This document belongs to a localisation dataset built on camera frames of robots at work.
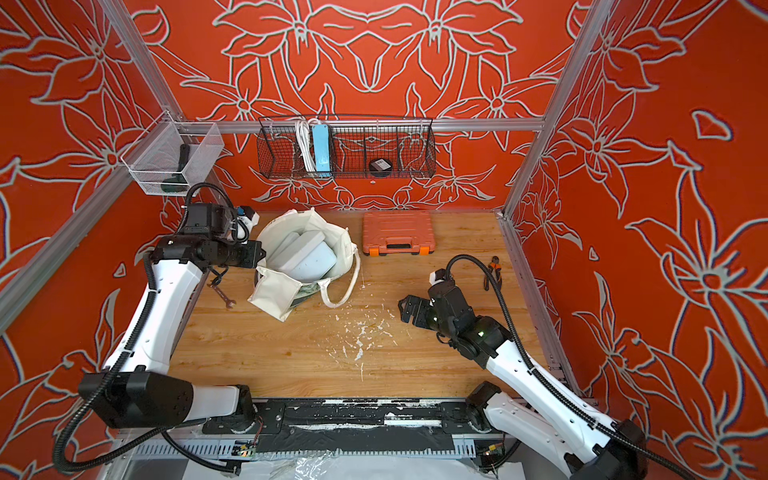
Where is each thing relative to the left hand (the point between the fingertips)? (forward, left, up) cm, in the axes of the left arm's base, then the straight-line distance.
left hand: (261, 249), depth 77 cm
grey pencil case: (+11, -11, -7) cm, 17 cm away
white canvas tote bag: (-5, -1, -14) cm, 15 cm away
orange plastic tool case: (+27, -36, -20) cm, 49 cm away
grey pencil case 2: (+5, -12, -14) cm, 19 cm away
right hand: (-9, -40, -9) cm, 42 cm away
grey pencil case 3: (+8, -3, -9) cm, 13 cm away
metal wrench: (-4, +18, -24) cm, 30 cm away
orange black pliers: (+16, -71, -23) cm, 76 cm away
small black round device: (+34, -29, +3) cm, 45 cm away
